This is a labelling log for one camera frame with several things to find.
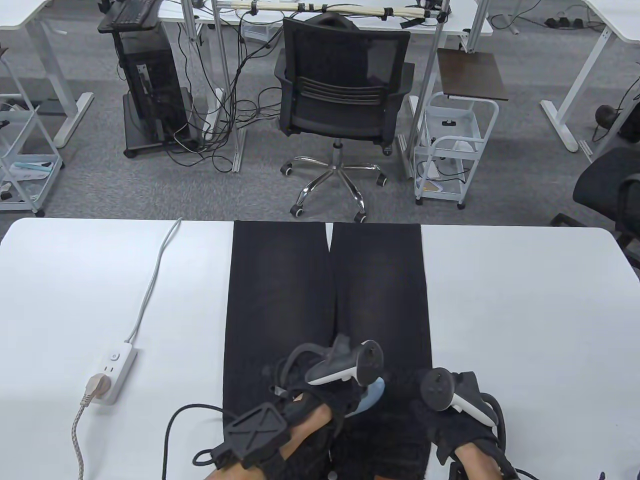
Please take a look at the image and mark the person's right forearm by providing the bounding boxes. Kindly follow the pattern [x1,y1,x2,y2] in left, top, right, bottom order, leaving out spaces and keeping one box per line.
[452,440,503,480]

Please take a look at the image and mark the white desk with panel legs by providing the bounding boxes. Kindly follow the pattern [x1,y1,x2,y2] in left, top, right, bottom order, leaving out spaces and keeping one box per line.
[0,0,95,149]

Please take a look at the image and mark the black computer tower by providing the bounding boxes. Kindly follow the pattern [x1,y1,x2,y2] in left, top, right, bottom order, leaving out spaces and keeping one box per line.
[121,35,188,143]

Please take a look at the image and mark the grey white right controller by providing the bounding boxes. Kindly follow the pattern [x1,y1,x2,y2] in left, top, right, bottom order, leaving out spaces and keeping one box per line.
[420,367,500,427]

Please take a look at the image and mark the white table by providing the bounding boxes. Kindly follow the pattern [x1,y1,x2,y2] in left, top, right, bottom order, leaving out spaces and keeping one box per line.
[0,217,640,480]

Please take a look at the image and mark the black rolling computer stand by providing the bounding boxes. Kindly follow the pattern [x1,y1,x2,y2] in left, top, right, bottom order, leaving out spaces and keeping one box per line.
[97,0,208,159]

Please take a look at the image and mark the black trousers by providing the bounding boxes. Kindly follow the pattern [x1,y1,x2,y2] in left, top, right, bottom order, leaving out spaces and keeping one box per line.
[223,220,434,480]

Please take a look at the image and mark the black keyboard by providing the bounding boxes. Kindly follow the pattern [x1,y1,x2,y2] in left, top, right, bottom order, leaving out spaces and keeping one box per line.
[111,0,157,26]

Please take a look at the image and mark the long white desk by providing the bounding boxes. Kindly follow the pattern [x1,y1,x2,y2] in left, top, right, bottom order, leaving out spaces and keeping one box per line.
[159,0,493,53]

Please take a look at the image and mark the tangle of black floor cables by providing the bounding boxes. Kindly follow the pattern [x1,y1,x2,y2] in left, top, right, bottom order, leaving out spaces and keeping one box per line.
[167,10,283,173]

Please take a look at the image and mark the white metal utility cart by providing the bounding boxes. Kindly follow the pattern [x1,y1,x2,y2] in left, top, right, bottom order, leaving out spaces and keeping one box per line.
[0,47,64,218]
[412,91,500,210]

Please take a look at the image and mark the black padded chair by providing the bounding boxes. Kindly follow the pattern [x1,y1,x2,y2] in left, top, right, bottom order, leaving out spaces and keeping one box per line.
[551,147,640,271]

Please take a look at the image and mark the person's right hand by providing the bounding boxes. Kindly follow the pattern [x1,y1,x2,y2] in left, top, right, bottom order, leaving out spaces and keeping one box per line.
[410,371,501,466]

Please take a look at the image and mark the black round object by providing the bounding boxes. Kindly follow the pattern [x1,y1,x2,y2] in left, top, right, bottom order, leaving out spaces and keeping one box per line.
[596,105,623,128]

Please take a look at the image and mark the person's left forearm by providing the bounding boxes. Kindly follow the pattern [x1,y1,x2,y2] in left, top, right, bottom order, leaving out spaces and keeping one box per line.
[205,402,336,480]

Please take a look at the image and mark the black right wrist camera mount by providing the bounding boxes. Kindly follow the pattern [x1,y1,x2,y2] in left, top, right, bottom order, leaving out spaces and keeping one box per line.
[447,460,521,480]

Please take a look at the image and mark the light blue electric iron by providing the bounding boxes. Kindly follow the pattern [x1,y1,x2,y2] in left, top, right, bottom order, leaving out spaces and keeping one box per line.
[345,376,387,417]

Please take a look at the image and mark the black mesh office chair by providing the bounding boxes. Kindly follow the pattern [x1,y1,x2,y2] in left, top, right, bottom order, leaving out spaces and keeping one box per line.
[274,12,416,224]

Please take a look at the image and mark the dark brown wooden board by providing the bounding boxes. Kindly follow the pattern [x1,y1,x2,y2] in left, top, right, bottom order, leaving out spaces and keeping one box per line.
[437,49,509,102]

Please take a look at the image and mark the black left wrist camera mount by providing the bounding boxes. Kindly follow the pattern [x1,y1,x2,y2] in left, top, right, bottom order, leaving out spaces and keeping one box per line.
[224,402,293,471]

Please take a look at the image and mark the white desk with slanted legs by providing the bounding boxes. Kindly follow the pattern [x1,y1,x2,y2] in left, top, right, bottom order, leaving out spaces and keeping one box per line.
[540,0,640,162]

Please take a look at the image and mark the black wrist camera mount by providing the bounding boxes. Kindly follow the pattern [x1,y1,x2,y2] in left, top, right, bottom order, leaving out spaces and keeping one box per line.
[447,460,521,480]
[224,402,293,471]

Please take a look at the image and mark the grey power strip cable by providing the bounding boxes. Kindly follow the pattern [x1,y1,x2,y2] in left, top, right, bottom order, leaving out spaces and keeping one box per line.
[122,218,183,346]

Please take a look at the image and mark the grey white left controller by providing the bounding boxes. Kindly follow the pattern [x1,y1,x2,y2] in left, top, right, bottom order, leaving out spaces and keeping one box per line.
[306,334,385,387]

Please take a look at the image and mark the grey white controller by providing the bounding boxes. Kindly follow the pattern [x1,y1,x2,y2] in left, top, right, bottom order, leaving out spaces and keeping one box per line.
[306,334,385,387]
[420,367,500,427]

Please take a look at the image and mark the braided iron cord with plug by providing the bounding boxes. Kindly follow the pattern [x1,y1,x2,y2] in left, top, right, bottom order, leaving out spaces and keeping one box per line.
[70,375,108,480]

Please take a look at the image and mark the white power strip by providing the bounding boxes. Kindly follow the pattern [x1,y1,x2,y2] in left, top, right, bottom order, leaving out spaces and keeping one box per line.
[82,341,138,406]

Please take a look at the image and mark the person's left hand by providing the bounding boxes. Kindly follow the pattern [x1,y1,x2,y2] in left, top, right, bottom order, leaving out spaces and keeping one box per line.
[272,357,367,437]

